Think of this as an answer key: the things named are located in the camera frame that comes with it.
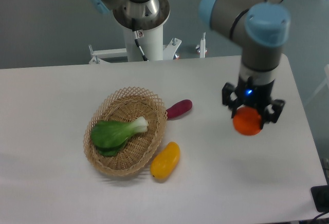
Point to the woven wicker basket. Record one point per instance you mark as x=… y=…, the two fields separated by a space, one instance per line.
x=126 y=105

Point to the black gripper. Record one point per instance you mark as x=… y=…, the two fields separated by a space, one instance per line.
x=254 y=96

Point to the purple sweet potato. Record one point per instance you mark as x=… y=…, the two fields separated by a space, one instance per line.
x=179 y=109

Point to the yellow mango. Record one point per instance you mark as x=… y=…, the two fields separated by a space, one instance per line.
x=165 y=162

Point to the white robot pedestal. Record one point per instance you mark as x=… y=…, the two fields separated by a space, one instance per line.
x=142 y=26

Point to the white levelling foot bracket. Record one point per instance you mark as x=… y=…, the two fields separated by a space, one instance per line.
x=201 y=47

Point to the green bok choy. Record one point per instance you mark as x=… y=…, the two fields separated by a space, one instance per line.
x=110 y=137

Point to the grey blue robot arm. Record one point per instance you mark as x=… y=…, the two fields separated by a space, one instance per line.
x=259 y=27

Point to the orange fruit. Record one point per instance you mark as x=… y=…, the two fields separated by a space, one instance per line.
x=247 y=121

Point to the black device at table edge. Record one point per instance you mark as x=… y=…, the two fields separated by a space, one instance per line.
x=320 y=197

